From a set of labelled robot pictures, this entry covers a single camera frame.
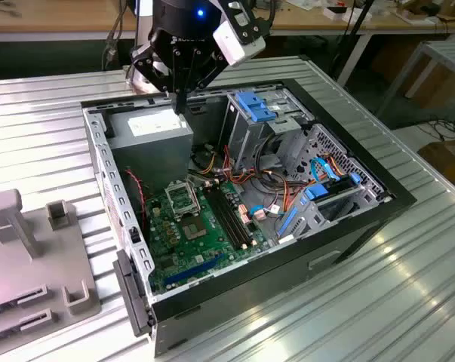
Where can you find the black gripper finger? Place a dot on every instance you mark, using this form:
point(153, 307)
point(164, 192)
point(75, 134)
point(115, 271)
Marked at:
point(141, 62)
point(212, 73)

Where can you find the long wooden desk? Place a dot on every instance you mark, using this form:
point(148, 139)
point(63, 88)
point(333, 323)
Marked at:
point(53, 17)

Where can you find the grey hard disk cage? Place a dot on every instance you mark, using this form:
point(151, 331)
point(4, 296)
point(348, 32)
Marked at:
point(325, 216)

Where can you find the green motherboard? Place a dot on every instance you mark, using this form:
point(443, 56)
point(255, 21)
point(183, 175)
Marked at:
point(202, 250)

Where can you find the CPU socket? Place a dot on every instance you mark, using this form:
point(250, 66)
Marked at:
point(192, 229)

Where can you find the grey power supply unit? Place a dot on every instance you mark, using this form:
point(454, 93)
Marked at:
point(151, 162)

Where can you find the blue plastic drive bracket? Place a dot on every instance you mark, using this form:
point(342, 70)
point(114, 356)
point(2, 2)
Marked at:
point(317, 191)
point(249, 100)

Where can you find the blue expansion slot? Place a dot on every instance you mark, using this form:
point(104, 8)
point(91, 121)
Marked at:
point(192, 270)

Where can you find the grey optical drive cage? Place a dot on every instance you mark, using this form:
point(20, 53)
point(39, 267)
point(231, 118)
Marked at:
point(242, 135)

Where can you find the brown cardboard box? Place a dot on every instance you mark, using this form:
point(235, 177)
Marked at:
point(438, 86)
point(446, 162)

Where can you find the blue cage latch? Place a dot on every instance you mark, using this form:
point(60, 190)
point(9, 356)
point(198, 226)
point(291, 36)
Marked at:
point(355, 179)

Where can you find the black tripod stand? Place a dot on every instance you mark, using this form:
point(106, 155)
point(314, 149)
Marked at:
point(358, 20)

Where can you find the grey metal slat table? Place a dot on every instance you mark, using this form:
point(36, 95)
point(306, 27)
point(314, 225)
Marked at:
point(451, 53)

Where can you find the black PC case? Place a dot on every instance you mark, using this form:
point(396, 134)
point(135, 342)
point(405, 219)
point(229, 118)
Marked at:
point(257, 279)

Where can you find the metal locking lever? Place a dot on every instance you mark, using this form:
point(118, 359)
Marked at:
point(197, 190)

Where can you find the grey parts rack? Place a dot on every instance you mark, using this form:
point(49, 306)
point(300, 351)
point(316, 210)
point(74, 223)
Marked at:
point(42, 264)

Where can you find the blue plastic rail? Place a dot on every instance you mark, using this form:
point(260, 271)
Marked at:
point(288, 223)

